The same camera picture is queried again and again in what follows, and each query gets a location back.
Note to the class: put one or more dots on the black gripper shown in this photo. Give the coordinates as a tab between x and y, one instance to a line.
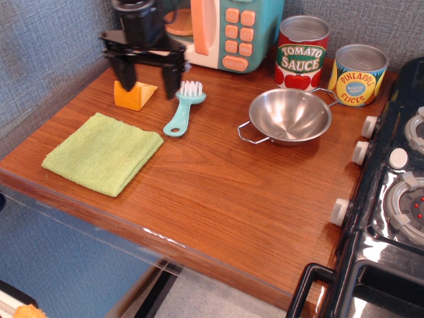
143	39

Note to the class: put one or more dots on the teal dish brush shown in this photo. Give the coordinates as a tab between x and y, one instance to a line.
190	93

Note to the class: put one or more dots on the steel colander bowl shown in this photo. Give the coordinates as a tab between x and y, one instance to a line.
290	117

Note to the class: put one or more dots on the orange cheese wedge toy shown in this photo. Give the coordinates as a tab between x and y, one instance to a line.
136	98

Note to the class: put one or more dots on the green folded cloth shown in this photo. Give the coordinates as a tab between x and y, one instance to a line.
103	155

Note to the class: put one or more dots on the teal toy microwave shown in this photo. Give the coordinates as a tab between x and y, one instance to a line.
233	36

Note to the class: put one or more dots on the tomato sauce can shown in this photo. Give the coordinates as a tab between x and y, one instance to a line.
302	46

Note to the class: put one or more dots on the pineapple slices can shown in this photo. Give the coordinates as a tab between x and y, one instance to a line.
357	74

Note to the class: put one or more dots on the orange object bottom left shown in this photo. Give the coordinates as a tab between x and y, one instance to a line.
29	311

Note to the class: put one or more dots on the black toy stove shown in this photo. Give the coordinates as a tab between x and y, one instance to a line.
379	268

